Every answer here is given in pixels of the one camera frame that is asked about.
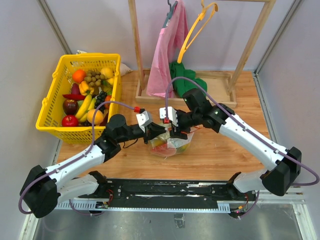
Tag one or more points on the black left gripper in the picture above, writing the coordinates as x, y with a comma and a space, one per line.
155, 130

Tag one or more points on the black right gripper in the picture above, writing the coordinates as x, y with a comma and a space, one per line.
175, 131

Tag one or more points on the green mango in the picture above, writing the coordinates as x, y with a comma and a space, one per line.
156, 142

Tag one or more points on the clear zip top bag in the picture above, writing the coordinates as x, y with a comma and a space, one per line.
181, 145

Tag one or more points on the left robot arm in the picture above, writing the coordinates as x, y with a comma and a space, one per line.
40, 190

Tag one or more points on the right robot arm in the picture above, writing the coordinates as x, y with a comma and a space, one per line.
281, 164

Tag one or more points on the orange fruit lower middle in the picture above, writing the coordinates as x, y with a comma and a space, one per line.
107, 99

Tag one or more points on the yellow orange fruit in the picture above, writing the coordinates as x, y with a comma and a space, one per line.
95, 117

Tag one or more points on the dark grape bunch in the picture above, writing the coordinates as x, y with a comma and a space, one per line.
100, 98

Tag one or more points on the wooden clothes rack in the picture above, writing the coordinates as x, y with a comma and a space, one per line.
219, 84

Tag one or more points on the yellow banana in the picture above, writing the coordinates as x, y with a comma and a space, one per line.
87, 105

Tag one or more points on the yellow lemon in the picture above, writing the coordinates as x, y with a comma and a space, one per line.
107, 72

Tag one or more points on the brown longan bunch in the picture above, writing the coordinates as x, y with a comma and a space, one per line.
94, 78

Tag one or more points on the bright red apple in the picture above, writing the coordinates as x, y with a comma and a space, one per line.
69, 121

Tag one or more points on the red chili pepper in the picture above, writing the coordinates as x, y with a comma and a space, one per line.
74, 97

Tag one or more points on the dark red apple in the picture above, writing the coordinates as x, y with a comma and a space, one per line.
70, 107

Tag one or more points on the purple eggplant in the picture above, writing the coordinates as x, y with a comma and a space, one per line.
75, 89

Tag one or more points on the orange fruit top left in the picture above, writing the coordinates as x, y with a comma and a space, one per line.
78, 76

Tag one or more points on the pink shirt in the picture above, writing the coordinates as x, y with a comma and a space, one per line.
170, 39

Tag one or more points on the yellow plastic basket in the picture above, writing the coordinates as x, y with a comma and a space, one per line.
51, 113

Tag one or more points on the grey clothes hanger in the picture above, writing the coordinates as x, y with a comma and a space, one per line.
169, 13

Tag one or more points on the yellow clothes hanger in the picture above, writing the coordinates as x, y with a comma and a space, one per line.
203, 18

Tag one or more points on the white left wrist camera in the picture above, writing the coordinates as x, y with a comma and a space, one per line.
144, 118

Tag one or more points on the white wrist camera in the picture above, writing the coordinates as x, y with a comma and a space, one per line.
168, 115
144, 118

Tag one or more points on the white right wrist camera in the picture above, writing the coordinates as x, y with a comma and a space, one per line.
168, 115

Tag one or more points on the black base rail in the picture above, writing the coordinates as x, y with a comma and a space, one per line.
168, 195

